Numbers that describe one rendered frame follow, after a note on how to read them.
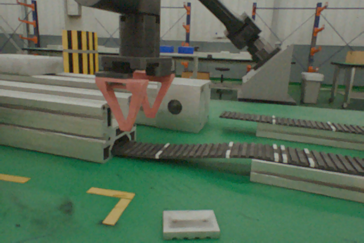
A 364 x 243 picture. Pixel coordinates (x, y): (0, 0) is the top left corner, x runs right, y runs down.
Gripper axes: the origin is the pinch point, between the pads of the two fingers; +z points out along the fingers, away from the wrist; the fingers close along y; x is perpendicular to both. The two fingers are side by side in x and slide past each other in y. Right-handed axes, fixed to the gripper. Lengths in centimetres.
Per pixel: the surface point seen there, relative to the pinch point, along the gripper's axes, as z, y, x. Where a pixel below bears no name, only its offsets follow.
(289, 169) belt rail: 3.4, 1.8, 21.3
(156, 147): 4.9, -1.5, 2.2
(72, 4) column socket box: -59, -258, -227
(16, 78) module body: -1.6, -13.8, -39.7
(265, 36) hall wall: -55, -774, 3
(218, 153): 3.1, 1.2, 12.5
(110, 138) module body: 2.8, 2.7, -3.2
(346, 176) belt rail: 3.0, 1.8, 27.2
